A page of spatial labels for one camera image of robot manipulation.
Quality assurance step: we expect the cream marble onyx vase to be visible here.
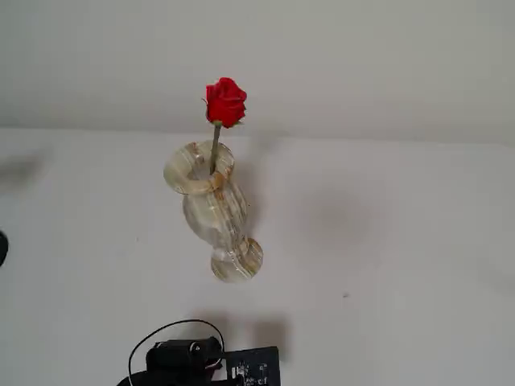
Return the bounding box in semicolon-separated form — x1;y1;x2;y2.
163;139;265;284

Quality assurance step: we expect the red rose with green stem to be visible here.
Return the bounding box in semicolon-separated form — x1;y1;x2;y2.
200;76;249;179

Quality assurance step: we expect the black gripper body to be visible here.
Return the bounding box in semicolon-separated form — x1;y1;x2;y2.
145;337;225;377

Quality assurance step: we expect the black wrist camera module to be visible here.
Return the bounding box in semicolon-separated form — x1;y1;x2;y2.
223;345;281;386

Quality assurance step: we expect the black camera cable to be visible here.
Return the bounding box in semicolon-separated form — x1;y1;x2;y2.
127;319;226;381

